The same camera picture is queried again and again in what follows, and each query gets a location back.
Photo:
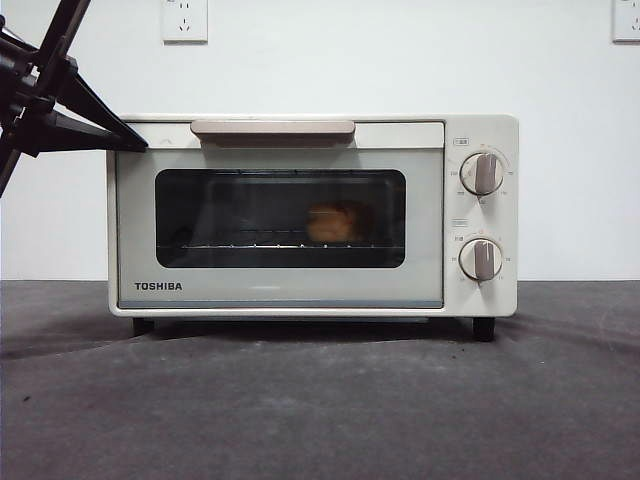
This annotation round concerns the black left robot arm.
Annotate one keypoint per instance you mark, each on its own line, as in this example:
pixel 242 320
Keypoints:
pixel 10 50

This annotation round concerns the white wall socket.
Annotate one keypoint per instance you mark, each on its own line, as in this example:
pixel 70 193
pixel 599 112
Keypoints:
pixel 184 22
pixel 626 22

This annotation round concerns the cream Toshiba toaster oven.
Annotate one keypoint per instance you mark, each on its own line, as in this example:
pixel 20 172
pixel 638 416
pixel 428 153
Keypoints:
pixel 280 290

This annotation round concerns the golden brown bread roll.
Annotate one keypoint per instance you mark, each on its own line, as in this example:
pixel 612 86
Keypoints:
pixel 340 222

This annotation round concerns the cream oven control knob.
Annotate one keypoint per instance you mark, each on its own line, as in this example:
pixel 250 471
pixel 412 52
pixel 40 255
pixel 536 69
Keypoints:
pixel 481 259
pixel 482 173

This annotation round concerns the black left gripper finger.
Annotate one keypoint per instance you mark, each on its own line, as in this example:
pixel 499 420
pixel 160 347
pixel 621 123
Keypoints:
pixel 75 137
pixel 95 107

